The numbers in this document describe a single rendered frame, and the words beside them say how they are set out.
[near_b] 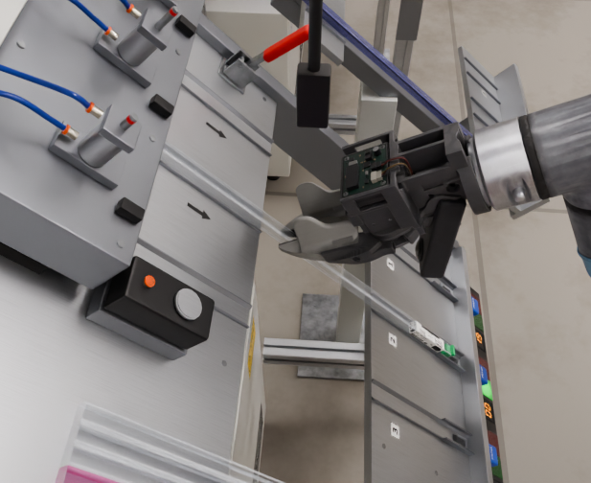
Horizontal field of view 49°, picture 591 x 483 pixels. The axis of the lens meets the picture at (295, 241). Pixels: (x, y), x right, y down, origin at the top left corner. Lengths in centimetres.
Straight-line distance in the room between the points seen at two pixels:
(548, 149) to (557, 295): 139
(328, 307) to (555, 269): 67
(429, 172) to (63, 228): 31
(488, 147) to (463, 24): 225
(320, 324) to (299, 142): 96
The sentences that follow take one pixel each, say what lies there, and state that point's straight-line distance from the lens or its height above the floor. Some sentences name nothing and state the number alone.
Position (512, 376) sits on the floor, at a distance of 175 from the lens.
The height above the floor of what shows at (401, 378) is 82.
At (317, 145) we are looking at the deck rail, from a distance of 83.
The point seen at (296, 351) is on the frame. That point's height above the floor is 32.
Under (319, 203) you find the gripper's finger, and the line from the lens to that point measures 65.
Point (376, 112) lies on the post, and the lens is 109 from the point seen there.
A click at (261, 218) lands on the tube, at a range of 64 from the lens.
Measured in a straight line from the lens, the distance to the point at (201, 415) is 52.
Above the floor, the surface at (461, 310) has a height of 73.
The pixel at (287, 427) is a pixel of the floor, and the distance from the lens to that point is 161.
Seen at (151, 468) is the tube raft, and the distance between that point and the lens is 47.
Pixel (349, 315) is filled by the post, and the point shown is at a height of 15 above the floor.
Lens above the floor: 149
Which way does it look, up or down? 52 degrees down
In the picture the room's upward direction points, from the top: straight up
